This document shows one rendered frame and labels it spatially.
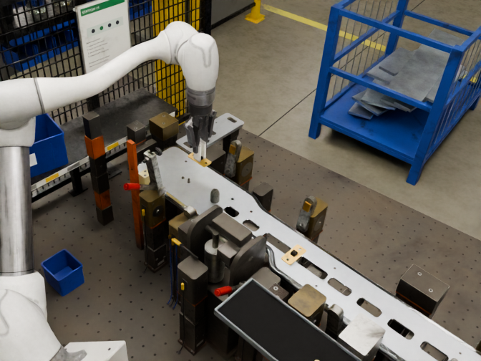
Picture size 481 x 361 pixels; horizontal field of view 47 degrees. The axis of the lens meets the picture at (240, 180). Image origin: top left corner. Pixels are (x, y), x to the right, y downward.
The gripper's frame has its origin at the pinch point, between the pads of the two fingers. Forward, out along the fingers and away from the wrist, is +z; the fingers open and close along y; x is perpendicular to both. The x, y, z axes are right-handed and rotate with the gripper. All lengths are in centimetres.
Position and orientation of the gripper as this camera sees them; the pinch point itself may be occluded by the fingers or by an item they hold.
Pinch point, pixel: (200, 150)
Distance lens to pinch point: 187.4
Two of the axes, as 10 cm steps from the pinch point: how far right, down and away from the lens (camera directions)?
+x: 7.4, 4.8, -4.8
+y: -6.7, 4.6, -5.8
